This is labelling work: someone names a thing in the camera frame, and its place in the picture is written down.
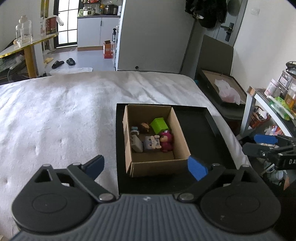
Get clear glass jar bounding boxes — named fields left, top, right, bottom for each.
left=16, top=15, right=33, bottom=47

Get large open black box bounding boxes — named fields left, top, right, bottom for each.
left=195, top=35, right=246, bottom=121

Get blue grey toy figure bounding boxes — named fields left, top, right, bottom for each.
left=143, top=135, right=161, bottom=152

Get white bed blanket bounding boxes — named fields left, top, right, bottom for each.
left=1, top=71, right=249, bottom=239

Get orange cardboard box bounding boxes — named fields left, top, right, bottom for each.
left=103, top=40, right=113, bottom=59

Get white metal shelf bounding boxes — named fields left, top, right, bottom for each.
left=239, top=86, right=295, bottom=138

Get white charger plug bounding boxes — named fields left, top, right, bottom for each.
left=130, top=135, right=144, bottom=153

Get pink dress doll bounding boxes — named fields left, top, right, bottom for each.
left=159, top=131, right=174, bottom=152

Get white kitchen cabinet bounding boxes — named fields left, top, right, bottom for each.
left=77, top=15, right=120, bottom=51

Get gold rimmed side table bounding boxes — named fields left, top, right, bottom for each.
left=0, top=32, right=59, bottom=78

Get black tray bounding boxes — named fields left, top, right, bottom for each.
left=116, top=103, right=235, bottom=194

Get black slipper left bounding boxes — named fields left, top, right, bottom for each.
left=51, top=60, right=64, bottom=69

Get brown cardboard box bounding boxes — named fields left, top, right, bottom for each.
left=122, top=104, right=191, bottom=177

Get brown small toy figure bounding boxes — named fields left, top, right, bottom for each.
left=139, top=123, right=151, bottom=133

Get green toy box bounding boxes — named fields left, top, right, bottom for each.
left=150, top=118, right=170, bottom=135

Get black slipper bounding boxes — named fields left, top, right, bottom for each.
left=66, top=58, right=76, bottom=66
left=51, top=60, right=64, bottom=69

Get black hanging clothes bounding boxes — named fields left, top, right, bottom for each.
left=185, top=0, right=227, bottom=29

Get black slipper right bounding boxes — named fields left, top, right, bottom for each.
left=66, top=58, right=76, bottom=66

